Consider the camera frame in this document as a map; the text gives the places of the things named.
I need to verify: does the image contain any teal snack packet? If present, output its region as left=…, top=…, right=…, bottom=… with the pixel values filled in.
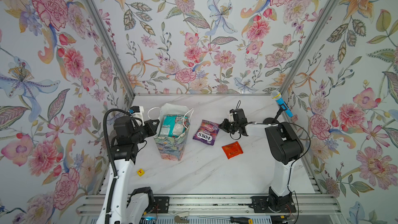
left=159, top=115, right=190, bottom=138

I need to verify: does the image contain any floral paper gift bag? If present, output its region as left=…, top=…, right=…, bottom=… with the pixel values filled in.
left=154, top=103, right=194, bottom=161

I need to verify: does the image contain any purple Fox's berries candy bag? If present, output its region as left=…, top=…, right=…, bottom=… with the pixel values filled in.
left=193, top=120, right=219, bottom=146

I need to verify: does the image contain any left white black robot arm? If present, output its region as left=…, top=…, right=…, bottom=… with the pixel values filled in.
left=96, top=116, right=160, bottom=224

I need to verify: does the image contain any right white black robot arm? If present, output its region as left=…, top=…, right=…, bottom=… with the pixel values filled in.
left=219, top=108, right=304, bottom=212

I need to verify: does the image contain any red snack packet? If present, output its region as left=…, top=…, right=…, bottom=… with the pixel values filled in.
left=222, top=142, right=244, bottom=159

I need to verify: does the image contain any small yellow cube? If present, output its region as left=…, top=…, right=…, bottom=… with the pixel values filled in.
left=137, top=169, right=145, bottom=177

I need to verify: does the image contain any blue microphone on stand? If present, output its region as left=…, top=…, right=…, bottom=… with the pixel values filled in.
left=263, top=90, right=293, bottom=124

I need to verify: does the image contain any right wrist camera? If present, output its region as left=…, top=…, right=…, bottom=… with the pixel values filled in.
left=229, top=113, right=235, bottom=122

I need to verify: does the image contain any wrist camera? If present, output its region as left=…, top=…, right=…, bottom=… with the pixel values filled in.
left=229, top=113, right=235, bottom=122
left=129, top=106, right=144, bottom=122

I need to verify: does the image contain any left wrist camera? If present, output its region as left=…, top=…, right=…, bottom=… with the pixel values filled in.
left=129, top=106, right=144, bottom=122

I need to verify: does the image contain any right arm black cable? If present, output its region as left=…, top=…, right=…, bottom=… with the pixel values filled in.
left=229, top=100, right=312, bottom=224

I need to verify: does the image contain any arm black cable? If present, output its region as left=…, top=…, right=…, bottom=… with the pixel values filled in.
left=229, top=100, right=312, bottom=224
left=102, top=108, right=131, bottom=224

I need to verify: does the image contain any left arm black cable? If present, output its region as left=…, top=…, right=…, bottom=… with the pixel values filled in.
left=102, top=108, right=131, bottom=224

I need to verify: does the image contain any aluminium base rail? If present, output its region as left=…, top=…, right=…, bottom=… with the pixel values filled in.
left=76, top=194, right=343, bottom=217

